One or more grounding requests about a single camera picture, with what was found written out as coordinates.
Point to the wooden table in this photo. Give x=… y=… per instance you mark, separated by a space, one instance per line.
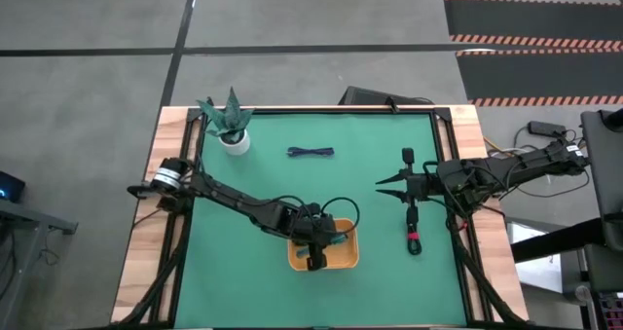
x=141 y=252

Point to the yellow plastic bin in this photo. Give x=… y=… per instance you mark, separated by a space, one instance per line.
x=343 y=259

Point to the black clamp bracket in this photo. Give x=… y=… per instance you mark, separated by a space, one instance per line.
x=138 y=191

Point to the black hazard-striped floor mat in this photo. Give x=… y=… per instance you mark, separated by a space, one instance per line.
x=530 y=18
x=540 y=77

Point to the black device with blue light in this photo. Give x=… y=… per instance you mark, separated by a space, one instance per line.
x=10 y=186

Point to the white plant pot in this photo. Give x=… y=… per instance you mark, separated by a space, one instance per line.
x=238 y=146

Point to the black flat box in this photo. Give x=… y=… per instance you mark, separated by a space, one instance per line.
x=365 y=96

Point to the green table mat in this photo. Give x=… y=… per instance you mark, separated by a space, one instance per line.
x=292 y=291

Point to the black support beam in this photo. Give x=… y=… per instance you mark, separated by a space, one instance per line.
x=555 y=240

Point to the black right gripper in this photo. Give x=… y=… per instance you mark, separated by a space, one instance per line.
x=423 y=186

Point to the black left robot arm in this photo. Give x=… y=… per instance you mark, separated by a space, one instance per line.
x=229 y=196

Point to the grey side table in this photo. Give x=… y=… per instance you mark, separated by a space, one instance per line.
x=29 y=223

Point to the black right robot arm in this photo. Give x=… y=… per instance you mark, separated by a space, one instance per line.
x=511 y=172

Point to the green snake plant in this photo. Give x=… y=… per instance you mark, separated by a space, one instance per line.
x=229 y=118

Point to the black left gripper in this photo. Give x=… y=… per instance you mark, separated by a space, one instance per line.
x=314 y=228

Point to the black power strip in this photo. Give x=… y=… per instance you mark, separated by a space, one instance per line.
x=546 y=128

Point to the white sheet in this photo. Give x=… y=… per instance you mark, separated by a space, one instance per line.
x=535 y=271

